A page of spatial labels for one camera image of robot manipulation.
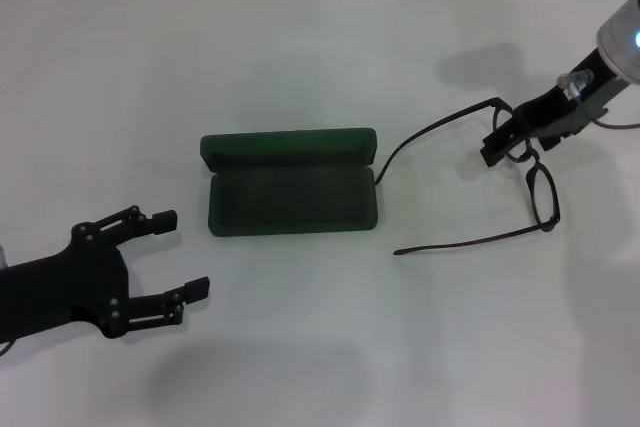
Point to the green glasses case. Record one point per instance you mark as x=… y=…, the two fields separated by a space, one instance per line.
x=290 y=197

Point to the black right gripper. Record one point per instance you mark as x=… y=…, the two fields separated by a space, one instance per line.
x=545 y=114

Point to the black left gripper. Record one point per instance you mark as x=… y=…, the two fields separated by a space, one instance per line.
x=60 y=292

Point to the right gripper silver plug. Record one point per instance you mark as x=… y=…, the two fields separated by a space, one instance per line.
x=575 y=83

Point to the black glasses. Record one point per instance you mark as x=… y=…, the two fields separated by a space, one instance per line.
x=539 y=167

